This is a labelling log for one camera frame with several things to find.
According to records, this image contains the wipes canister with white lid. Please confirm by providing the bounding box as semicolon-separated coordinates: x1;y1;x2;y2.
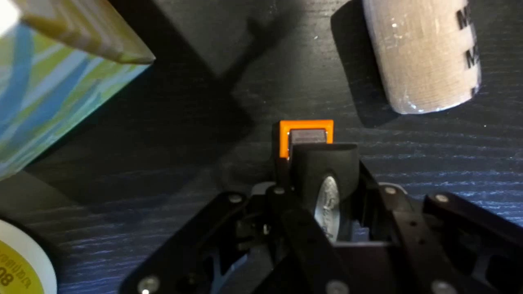
0;217;59;294

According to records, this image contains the patterned tissue box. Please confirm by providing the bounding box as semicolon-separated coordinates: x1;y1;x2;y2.
0;0;157;181

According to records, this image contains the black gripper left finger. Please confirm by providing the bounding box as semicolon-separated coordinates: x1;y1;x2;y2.
118;181;329;294

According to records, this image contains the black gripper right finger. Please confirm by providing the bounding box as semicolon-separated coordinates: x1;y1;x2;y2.
359;161;523;294

